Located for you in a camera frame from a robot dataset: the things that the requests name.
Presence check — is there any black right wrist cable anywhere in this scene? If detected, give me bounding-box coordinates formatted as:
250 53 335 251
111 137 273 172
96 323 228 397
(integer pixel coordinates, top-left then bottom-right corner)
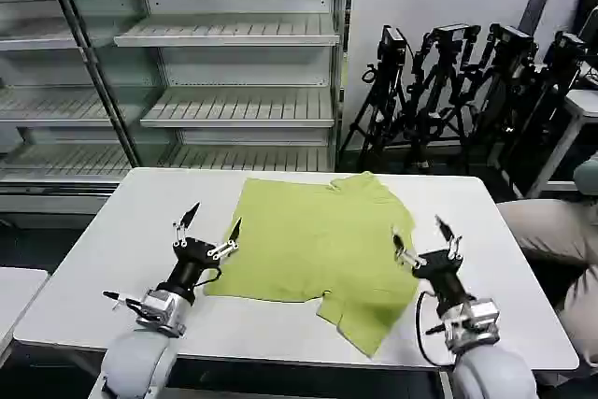
416 290 457 368

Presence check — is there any person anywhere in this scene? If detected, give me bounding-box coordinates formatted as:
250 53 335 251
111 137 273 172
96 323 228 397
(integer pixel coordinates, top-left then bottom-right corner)
493 158 598 375

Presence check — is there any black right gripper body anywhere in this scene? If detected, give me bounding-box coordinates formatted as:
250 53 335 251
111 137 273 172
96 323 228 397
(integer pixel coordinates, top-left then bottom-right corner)
410 249 477 312

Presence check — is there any empty white shelf unit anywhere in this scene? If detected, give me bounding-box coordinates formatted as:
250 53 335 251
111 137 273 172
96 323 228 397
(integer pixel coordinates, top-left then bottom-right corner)
113 0 352 174

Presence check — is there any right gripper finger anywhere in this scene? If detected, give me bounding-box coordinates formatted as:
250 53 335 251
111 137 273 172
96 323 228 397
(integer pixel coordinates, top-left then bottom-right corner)
391 232 424 271
434 214 463 261

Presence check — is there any black monitor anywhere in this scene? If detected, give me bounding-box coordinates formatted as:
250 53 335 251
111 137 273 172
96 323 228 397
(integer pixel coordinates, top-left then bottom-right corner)
577 0 598 48

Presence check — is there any white desk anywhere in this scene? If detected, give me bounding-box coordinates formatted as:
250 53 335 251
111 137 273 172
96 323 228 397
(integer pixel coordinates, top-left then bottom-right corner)
532 88 598 199

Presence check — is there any green shirt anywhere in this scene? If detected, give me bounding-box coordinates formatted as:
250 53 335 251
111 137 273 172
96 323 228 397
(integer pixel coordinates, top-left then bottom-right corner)
204 171 420 358

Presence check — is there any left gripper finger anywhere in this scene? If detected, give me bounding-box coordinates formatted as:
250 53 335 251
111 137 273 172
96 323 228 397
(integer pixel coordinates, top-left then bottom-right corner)
206 217 244 262
171 202 202 248

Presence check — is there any glass-fronted empty shelf unit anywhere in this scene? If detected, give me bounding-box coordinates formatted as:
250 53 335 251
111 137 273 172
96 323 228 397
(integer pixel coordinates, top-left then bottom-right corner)
0 0 144 197

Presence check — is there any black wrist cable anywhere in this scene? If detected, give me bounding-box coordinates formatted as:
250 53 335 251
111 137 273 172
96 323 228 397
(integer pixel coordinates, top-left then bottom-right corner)
199 267 223 289
416 290 457 368

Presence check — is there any black camera tripod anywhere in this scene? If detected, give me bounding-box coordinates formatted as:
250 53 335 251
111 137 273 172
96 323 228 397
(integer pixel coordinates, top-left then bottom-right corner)
337 24 413 172
506 30 591 197
471 22 539 177
404 23 483 172

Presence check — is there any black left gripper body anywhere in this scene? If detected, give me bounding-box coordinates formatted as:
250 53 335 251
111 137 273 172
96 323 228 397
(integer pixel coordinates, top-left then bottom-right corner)
161 238 225 300

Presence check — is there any grey slanted pole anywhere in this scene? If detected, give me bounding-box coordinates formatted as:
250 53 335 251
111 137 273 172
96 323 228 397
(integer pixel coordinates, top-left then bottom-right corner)
517 0 567 60

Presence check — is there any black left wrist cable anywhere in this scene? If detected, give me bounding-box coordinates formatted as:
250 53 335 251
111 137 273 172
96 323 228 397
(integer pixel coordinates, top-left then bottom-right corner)
199 267 223 289

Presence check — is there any small white side table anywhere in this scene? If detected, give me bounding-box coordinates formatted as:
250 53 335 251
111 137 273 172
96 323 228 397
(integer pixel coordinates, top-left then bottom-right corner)
0 266 50 356

